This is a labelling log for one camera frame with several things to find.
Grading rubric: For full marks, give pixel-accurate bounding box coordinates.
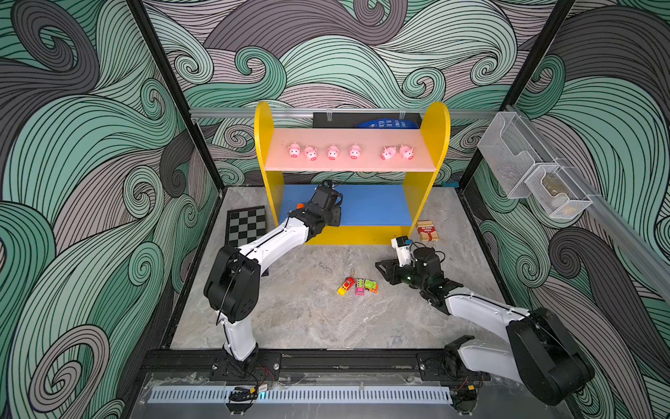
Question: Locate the green orange flatbed truck toy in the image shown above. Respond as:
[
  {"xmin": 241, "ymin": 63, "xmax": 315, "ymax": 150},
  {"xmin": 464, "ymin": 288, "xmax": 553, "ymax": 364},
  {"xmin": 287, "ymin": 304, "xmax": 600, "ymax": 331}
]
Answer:
[{"xmin": 364, "ymin": 279, "xmax": 379, "ymax": 293}]

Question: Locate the magenta brown truck toy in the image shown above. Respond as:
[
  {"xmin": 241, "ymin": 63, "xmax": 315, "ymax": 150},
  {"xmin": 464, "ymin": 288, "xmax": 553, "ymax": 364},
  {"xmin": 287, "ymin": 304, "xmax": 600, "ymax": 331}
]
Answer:
[{"xmin": 355, "ymin": 279, "xmax": 366, "ymax": 296}]

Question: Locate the red yellow bulldozer toy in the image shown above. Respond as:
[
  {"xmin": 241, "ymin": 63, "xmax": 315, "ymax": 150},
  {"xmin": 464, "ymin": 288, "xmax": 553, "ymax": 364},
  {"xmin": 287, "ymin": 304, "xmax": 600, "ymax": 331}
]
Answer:
[{"xmin": 338, "ymin": 277, "xmax": 356, "ymax": 296}]

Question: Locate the pink toy pig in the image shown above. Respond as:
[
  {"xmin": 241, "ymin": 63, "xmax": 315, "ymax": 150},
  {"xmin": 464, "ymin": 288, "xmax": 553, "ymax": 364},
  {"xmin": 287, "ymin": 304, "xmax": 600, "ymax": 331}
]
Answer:
[
  {"xmin": 349, "ymin": 144, "xmax": 362, "ymax": 160},
  {"xmin": 399, "ymin": 145, "xmax": 415, "ymax": 161},
  {"xmin": 288, "ymin": 142, "xmax": 301, "ymax": 158},
  {"xmin": 381, "ymin": 147, "xmax": 397, "ymax": 161},
  {"xmin": 305, "ymin": 146, "xmax": 319, "ymax": 162},
  {"xmin": 327, "ymin": 145, "xmax": 340, "ymax": 161}
]

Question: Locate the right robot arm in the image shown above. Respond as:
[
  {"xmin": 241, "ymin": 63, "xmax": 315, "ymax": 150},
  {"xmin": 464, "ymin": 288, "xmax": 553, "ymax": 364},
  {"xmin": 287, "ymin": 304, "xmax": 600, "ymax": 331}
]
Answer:
[{"xmin": 375, "ymin": 244, "xmax": 595, "ymax": 406}]

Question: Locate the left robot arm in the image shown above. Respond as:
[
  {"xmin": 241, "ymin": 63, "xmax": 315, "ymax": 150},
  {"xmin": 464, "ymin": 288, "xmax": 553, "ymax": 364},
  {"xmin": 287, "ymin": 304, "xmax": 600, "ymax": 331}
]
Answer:
[{"xmin": 203, "ymin": 181, "xmax": 343, "ymax": 367}]

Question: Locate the yellow toy shelf unit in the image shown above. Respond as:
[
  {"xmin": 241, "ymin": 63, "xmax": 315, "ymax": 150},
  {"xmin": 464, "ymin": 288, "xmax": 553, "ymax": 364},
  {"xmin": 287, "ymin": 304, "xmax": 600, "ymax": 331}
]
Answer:
[{"xmin": 254, "ymin": 102, "xmax": 451, "ymax": 245}]

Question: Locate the red patterned small box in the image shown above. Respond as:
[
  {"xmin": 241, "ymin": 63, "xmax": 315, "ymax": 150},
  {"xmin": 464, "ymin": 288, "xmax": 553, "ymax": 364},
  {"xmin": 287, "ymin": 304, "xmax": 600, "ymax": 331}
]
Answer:
[{"xmin": 416, "ymin": 220, "xmax": 440, "ymax": 242}]

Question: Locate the black white chessboard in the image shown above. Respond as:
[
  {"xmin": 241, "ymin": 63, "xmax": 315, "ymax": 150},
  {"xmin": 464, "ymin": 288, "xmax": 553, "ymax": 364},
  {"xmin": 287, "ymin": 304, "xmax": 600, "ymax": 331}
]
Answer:
[{"xmin": 225, "ymin": 206, "xmax": 267, "ymax": 247}]

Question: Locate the black panel behind shelf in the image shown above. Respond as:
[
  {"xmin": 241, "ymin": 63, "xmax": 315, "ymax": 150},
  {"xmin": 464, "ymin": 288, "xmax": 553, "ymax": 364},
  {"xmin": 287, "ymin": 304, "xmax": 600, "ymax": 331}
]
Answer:
[{"xmin": 312, "ymin": 113, "xmax": 422, "ymax": 128}]

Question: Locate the blue oval basket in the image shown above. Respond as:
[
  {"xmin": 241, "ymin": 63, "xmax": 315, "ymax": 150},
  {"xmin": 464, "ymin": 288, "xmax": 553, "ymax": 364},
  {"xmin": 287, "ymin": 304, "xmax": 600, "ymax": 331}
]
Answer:
[{"xmin": 356, "ymin": 119, "xmax": 419, "ymax": 129}]

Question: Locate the large clear plastic bin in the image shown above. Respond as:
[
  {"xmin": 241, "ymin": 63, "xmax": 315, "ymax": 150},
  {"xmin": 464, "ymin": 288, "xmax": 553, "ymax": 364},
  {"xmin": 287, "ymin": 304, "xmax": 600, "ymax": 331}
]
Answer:
[{"xmin": 478, "ymin": 112, "xmax": 543, "ymax": 199}]

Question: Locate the small clear plastic bin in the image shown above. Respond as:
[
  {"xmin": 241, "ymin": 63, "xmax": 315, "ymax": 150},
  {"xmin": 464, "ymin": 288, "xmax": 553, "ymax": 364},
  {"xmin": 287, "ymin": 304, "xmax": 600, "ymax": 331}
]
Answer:
[{"xmin": 524, "ymin": 163, "xmax": 593, "ymax": 220}]

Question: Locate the white slotted cable duct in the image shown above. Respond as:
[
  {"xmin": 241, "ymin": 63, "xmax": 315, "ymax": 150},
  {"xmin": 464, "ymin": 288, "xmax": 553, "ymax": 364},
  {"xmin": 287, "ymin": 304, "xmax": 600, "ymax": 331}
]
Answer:
[{"xmin": 147, "ymin": 385, "xmax": 452, "ymax": 405}]

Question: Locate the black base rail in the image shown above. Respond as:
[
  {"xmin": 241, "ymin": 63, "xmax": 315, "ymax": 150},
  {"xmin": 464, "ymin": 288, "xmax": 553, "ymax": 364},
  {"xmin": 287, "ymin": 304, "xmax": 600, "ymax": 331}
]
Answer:
[{"xmin": 141, "ymin": 341, "xmax": 518, "ymax": 385}]

